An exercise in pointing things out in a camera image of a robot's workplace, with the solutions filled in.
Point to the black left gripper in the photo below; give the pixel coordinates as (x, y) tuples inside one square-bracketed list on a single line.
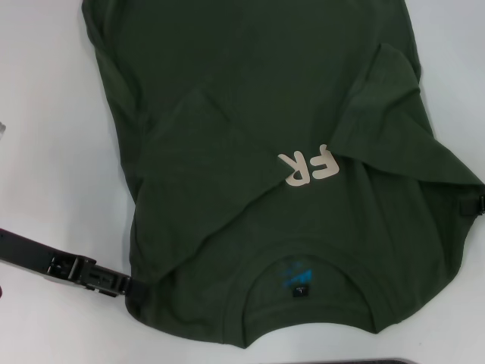
[(34, 254)]

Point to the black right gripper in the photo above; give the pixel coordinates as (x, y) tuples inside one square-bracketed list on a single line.
[(481, 204)]

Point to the dark green FREE T-shirt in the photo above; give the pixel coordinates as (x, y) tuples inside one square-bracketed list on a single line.
[(265, 76)]

